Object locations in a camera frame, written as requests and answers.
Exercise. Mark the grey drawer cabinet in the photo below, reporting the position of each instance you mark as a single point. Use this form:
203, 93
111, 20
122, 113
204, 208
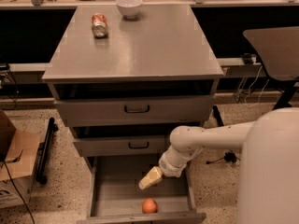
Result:
162, 53

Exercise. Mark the white ceramic bowl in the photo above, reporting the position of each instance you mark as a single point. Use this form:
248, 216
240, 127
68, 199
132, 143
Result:
129, 8

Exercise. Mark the grey drawer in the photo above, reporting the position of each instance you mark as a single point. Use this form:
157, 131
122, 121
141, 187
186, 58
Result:
115, 196
130, 111
127, 145

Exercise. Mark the black stand leg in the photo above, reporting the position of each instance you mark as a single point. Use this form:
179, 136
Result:
44, 149
217, 115

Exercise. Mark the orange fruit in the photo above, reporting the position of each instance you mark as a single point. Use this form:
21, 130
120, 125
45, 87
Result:
149, 206

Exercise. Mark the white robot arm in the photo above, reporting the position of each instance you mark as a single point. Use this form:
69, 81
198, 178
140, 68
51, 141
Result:
268, 191

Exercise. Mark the grey bottom drawer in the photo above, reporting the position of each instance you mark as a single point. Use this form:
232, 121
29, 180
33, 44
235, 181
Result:
115, 196

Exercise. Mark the dark side table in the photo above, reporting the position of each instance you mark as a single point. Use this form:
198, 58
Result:
278, 49

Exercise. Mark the black stand leg left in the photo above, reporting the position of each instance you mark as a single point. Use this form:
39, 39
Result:
44, 149

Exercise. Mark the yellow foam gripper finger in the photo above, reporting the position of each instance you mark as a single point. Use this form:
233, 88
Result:
154, 176

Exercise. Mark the grey middle drawer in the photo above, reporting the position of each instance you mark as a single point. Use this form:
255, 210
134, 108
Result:
127, 145

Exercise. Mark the cardboard box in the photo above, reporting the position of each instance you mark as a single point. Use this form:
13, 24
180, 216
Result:
17, 173

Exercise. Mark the grey top drawer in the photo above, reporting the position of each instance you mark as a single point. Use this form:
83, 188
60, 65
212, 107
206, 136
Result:
130, 111

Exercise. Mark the red soda can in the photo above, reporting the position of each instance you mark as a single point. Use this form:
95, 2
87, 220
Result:
99, 25

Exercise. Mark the black stand leg right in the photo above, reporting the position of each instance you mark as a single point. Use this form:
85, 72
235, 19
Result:
217, 115

